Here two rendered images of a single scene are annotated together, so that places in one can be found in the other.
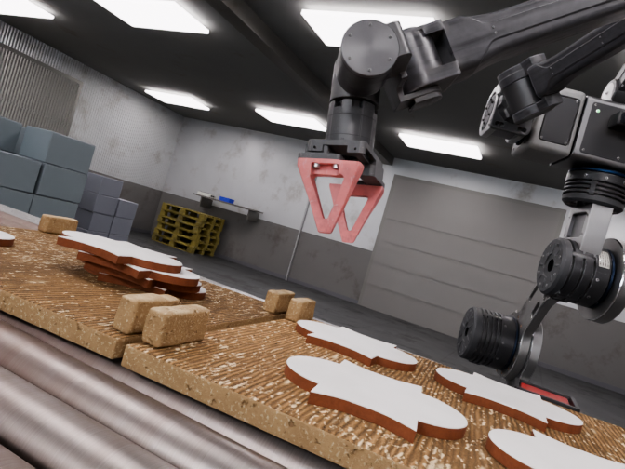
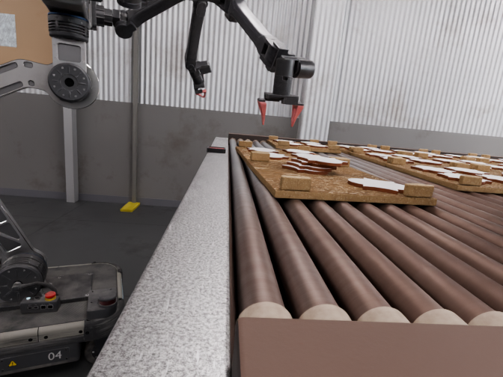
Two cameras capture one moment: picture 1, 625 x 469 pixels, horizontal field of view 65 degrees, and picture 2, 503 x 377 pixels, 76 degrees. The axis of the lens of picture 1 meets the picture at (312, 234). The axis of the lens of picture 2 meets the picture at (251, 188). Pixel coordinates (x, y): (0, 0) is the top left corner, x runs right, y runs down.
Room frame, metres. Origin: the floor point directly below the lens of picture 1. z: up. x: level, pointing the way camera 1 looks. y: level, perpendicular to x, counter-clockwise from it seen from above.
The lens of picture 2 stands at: (1.14, 0.88, 1.07)
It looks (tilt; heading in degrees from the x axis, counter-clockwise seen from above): 13 degrees down; 241
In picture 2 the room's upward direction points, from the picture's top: 5 degrees clockwise
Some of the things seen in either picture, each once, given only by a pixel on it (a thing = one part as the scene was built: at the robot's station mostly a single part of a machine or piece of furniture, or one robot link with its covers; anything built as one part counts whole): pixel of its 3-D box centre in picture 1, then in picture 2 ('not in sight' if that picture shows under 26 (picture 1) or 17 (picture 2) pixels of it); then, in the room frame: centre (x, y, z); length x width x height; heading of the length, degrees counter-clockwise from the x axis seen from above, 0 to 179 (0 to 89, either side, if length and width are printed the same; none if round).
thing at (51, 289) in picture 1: (84, 272); (322, 178); (0.57, 0.25, 0.93); 0.41 x 0.35 x 0.02; 71
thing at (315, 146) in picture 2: not in sight; (300, 143); (-0.01, -0.64, 0.94); 0.41 x 0.35 x 0.04; 66
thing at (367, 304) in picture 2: not in sight; (263, 165); (0.54, -0.11, 0.90); 1.95 x 0.05 x 0.05; 66
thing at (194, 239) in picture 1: (189, 229); not in sight; (10.90, 2.68, 0.43); 1.22 x 0.84 x 0.87; 65
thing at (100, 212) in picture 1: (84, 211); not in sight; (6.50, 3.00, 0.52); 1.06 x 0.72 x 1.05; 68
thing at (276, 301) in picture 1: (279, 301); (260, 156); (0.64, 0.02, 0.95); 0.06 x 0.02 x 0.03; 161
